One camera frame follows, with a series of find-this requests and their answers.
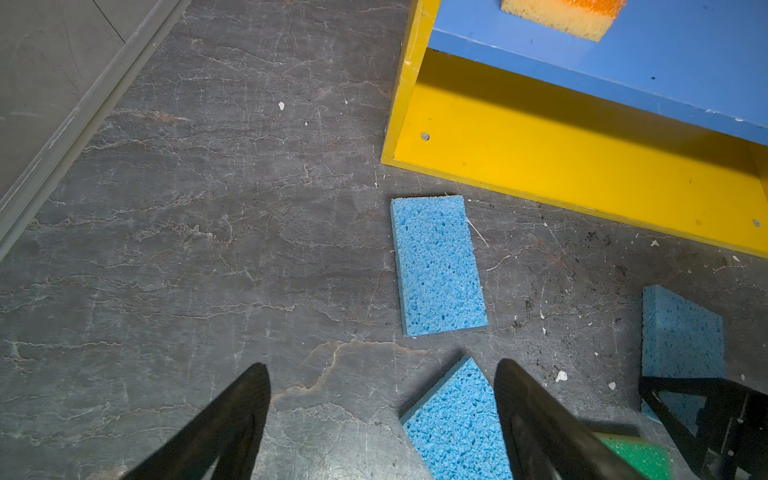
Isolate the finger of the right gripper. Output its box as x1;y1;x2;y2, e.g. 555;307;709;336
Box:
639;376;767;479

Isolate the blue sponge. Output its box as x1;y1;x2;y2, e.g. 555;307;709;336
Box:
390;195;488;337
639;284;727;424
400;356;513;479

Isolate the aluminium mounting rail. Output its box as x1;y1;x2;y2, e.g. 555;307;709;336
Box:
1;0;189;254

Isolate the orange sponge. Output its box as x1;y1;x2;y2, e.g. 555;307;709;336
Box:
501;0;626;42

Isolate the bright green sponge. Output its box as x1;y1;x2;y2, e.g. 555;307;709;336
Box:
596;433;673;480

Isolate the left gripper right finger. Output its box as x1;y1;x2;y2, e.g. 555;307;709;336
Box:
493;358;643;479

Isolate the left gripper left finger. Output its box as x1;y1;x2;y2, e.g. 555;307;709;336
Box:
124;363;271;479

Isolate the yellow shelf with coloured boards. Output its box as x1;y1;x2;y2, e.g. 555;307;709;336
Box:
381;1;767;257

